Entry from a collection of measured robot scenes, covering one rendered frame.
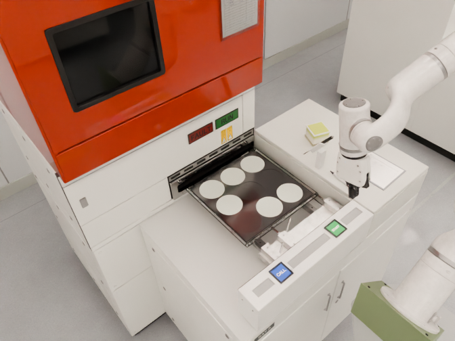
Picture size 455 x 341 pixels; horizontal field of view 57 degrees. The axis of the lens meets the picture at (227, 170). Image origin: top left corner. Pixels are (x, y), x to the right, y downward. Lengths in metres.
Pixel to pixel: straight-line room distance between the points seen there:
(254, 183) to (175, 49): 0.65
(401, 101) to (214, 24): 0.60
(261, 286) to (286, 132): 0.74
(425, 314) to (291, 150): 0.77
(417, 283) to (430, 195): 1.77
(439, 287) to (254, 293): 0.52
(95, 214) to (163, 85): 0.53
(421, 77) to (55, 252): 2.26
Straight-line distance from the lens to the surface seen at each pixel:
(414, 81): 1.24
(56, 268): 2.73
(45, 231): 2.93
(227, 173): 1.71
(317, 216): 1.60
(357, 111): 1.18
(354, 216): 1.53
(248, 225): 1.53
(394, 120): 1.16
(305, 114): 1.91
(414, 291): 1.35
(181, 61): 1.33
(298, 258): 1.39
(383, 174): 1.68
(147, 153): 1.49
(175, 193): 1.68
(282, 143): 1.75
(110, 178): 1.47
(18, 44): 1.09
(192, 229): 1.63
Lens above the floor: 2.11
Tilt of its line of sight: 45 degrees down
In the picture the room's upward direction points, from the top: 3 degrees counter-clockwise
